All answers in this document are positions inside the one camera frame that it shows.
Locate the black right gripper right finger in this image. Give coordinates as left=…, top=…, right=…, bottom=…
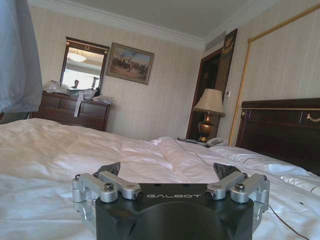
left=204, top=162, right=271, bottom=232

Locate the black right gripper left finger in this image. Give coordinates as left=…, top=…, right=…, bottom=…
left=71, top=161, right=144, bottom=232

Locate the white bed duvet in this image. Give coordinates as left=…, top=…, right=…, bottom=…
left=0, top=117, right=320, bottom=240

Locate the white desk telephone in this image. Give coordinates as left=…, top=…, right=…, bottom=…
left=205, top=137, right=226, bottom=147

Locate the dark wooden headboard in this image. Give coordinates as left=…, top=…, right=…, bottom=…
left=235, top=97, right=320, bottom=176

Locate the brass table lamp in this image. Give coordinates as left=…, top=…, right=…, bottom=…
left=192, top=88, right=226, bottom=143

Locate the dark wooden dresser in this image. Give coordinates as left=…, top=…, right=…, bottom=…
left=30, top=90, right=112, bottom=133

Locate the white clutter pile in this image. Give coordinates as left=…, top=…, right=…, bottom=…
left=42, top=79, right=101, bottom=118

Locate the dark gold crest panel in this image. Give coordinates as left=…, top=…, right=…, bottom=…
left=215, top=28, right=238, bottom=101

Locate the wood framed mirror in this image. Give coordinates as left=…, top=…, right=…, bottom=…
left=59, top=36, right=110, bottom=91

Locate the framed landscape painting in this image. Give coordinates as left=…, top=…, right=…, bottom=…
left=105, top=42, right=155, bottom=86

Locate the light blue hanging garment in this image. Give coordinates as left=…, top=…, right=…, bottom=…
left=0, top=0, right=43, bottom=114

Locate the thin black cable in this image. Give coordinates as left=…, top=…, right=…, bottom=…
left=267, top=204, right=304, bottom=240

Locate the dark wooden door frame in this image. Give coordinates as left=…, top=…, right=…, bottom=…
left=186, top=47, right=224, bottom=140

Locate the gold twisted rope trim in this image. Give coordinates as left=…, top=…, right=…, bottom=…
left=227, top=3, right=320, bottom=147

